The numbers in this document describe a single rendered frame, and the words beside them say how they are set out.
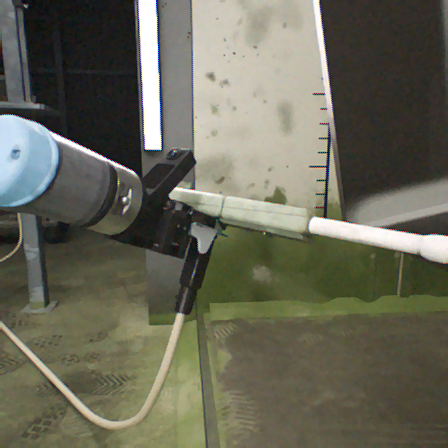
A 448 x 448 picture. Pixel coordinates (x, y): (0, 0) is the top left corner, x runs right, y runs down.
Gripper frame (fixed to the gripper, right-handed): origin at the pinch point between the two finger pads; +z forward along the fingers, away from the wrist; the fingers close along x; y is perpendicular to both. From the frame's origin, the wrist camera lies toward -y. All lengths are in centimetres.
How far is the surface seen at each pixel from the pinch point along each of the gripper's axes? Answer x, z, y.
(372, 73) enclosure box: 13, 24, -43
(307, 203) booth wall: -17, 74, -24
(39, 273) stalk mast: -105, 35, 30
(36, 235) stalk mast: -106, 29, 16
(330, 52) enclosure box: 5.4, 15.9, -43.3
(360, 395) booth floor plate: 20, 51, 28
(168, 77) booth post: -56, 27, -48
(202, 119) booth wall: -47, 39, -40
